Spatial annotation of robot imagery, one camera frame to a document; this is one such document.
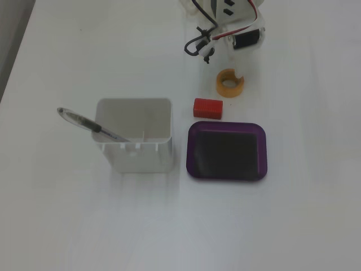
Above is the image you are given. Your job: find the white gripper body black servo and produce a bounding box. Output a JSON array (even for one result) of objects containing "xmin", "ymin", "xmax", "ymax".
[{"xmin": 210, "ymin": 15, "xmax": 267, "ymax": 51}]

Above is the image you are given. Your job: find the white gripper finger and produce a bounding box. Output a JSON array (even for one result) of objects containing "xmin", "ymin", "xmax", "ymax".
[
  {"xmin": 199, "ymin": 42, "xmax": 218, "ymax": 95},
  {"xmin": 224, "ymin": 35, "xmax": 244, "ymax": 83}
]

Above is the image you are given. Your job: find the yellow tape roll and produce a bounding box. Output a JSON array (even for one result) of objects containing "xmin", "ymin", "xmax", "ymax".
[{"xmin": 215, "ymin": 68, "xmax": 245, "ymax": 99}]

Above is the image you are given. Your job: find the red ribbed block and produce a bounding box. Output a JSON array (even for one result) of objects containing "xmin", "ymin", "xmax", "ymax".
[{"xmin": 193, "ymin": 98, "xmax": 224, "ymax": 120}]

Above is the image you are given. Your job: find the purple tray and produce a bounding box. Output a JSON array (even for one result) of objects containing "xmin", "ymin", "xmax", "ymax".
[{"xmin": 186, "ymin": 121, "xmax": 267, "ymax": 184}]

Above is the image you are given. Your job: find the white square container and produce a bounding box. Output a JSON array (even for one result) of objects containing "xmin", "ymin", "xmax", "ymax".
[{"xmin": 91, "ymin": 98, "xmax": 174, "ymax": 173}]

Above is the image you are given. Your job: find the clear ballpoint pen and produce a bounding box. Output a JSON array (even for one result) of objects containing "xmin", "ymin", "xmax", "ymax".
[{"xmin": 56, "ymin": 107, "xmax": 131, "ymax": 143}]

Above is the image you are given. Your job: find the red wire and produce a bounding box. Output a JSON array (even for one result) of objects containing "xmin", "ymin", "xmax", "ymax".
[{"xmin": 212, "ymin": 0, "xmax": 259, "ymax": 40}]

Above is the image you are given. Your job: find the black cable loop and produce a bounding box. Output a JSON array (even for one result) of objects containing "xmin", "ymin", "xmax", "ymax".
[{"xmin": 184, "ymin": 0, "xmax": 219, "ymax": 64}]

